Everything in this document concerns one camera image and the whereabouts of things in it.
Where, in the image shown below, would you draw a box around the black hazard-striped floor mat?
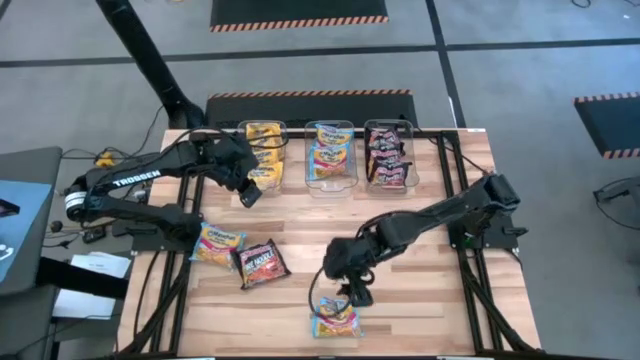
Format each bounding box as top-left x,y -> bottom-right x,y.
204,89 -> 419,130
573,92 -> 640,161
209,0 -> 390,34

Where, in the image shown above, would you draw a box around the grey desk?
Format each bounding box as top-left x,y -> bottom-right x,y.
0,146 -> 64,301

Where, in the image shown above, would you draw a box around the white paper sheets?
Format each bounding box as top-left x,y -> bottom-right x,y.
52,251 -> 132,321

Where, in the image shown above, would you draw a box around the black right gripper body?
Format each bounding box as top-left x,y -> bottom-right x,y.
322,234 -> 381,309

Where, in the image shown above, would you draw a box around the black aluminium table frame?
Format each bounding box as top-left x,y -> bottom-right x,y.
119,130 -> 544,357

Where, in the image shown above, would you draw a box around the black right camera cable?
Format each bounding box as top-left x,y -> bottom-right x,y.
308,267 -> 351,317

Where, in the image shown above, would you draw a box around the black camera stand pole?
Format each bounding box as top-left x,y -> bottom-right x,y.
94,0 -> 206,130

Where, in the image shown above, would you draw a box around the blue Maruchan beef ramen pack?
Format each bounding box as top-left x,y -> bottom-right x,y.
307,142 -> 351,182
314,123 -> 355,149
310,295 -> 362,340

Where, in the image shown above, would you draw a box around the black beam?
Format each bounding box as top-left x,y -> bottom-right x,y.
35,256 -> 130,301

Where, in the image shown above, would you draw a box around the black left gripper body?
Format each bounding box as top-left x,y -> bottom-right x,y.
212,132 -> 264,209

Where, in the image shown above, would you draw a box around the black fire noodle pack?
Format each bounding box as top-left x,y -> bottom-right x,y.
367,127 -> 404,149
230,238 -> 292,290
368,160 -> 414,190
367,144 -> 409,166

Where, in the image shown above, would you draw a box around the black cable bundle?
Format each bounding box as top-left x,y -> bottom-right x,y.
122,249 -> 194,355
457,249 -> 541,354

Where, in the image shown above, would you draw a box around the clear plastic bin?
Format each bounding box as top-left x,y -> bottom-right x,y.
363,118 -> 421,197
237,119 -> 290,197
303,119 -> 357,194

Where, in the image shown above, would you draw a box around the yellow noodle packet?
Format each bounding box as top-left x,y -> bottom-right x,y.
188,222 -> 246,269

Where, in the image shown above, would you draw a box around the black floor device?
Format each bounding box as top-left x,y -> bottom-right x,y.
592,175 -> 640,204

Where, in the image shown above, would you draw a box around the blue board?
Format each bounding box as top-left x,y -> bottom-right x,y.
0,179 -> 54,284

